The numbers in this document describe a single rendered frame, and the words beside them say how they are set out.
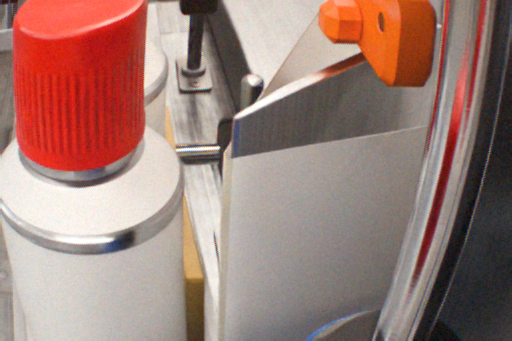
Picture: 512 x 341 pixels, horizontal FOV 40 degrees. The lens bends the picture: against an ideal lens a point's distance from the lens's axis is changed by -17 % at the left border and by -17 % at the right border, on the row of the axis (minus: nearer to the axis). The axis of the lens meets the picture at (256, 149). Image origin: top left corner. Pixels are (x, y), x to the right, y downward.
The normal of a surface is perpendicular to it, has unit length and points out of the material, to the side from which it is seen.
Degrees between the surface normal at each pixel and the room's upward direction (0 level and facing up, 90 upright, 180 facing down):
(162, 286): 90
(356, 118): 90
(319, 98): 90
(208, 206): 0
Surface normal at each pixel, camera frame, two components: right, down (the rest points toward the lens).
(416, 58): 0.18, 0.56
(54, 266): -0.14, 0.54
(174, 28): 0.07, -0.83
